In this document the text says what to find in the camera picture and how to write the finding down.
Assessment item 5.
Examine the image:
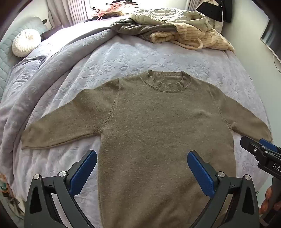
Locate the grey wall-mounted panel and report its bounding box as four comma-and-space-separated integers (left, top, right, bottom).
259, 19, 281, 56

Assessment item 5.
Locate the cream puffer jacket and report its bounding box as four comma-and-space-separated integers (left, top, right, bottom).
130, 8, 223, 33

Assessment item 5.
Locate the pink and black clothes pile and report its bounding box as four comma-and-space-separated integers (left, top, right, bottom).
84, 0, 132, 22

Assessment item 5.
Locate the round white pleated pillow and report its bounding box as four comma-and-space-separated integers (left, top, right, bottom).
12, 29, 42, 58

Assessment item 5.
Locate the person's right hand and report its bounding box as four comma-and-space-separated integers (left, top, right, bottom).
259, 187, 273, 215

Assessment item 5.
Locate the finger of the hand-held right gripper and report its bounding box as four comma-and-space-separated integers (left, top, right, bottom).
259, 139, 281, 154
240, 136, 269, 167

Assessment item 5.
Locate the olive-brown knit sweater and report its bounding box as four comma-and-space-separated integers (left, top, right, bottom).
21, 70, 273, 228

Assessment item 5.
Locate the dark grey-green garment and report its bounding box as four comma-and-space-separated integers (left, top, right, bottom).
110, 18, 176, 42

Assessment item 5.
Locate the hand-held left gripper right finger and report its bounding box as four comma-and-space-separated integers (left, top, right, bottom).
187, 150, 261, 228

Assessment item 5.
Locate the thin black cable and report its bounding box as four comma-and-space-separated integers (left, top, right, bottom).
273, 55, 281, 73

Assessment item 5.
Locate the lavender embossed blanket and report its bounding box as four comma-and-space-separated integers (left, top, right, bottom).
0, 16, 273, 228

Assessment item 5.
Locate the pale quilted headboard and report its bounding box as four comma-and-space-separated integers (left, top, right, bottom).
0, 16, 47, 106

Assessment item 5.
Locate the cream striped garment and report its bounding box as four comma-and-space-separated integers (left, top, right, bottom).
150, 23, 235, 52

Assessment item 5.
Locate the colourful printed cloth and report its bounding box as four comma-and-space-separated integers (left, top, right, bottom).
0, 173, 25, 220

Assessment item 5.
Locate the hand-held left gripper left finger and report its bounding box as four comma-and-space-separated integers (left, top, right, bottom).
24, 150, 103, 228

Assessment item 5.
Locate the pale curtain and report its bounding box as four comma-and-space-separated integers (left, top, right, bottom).
47, 0, 88, 28

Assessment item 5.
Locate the black hanging garment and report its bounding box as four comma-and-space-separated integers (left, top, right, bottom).
195, 0, 233, 23

